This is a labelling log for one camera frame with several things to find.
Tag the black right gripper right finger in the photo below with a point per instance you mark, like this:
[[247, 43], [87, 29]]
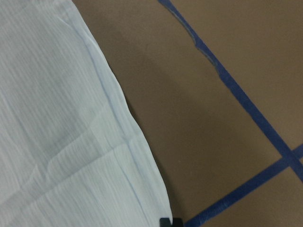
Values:
[[177, 222]]

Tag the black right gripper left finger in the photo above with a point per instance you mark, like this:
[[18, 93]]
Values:
[[165, 222]]

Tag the light blue striped shirt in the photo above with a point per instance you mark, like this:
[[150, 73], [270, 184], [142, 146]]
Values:
[[71, 153]]

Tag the blue tape grid lines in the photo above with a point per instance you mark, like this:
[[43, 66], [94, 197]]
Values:
[[289, 158]]

